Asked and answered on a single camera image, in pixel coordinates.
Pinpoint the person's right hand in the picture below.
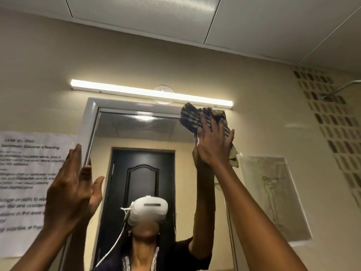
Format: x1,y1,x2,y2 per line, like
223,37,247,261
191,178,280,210
196,111,235,167

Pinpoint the person's left hand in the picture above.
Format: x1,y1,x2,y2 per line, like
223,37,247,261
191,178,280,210
43,144,105,228

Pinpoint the striped brown cleaning cloth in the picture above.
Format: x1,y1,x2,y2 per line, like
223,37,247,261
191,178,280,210
180,102,240,169

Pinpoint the person's right forearm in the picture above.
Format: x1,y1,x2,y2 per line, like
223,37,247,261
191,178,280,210
202,164,308,271

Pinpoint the person's left forearm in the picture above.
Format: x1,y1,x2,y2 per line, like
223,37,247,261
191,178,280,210
8,224,83,271

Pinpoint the white head-worn headset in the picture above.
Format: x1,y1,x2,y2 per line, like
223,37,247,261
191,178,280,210
121,196,169,227

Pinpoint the round white light base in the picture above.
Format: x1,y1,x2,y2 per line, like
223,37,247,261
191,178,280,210
153,85,174,105

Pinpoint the figure sketch paper sheet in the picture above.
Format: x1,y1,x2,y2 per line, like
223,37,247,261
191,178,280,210
239,155,313,243

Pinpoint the printed white paper sheet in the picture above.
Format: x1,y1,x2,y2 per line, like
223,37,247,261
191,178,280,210
0,131,78,259

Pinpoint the chrome shower pipe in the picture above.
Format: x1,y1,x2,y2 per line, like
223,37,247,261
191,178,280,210
322,80,361,101

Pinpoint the white framed wall mirror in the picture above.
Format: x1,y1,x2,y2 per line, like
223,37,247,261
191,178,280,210
55,97,239,271

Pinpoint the white tube wall light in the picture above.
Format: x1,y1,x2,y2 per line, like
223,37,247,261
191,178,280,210
70,79,234,110

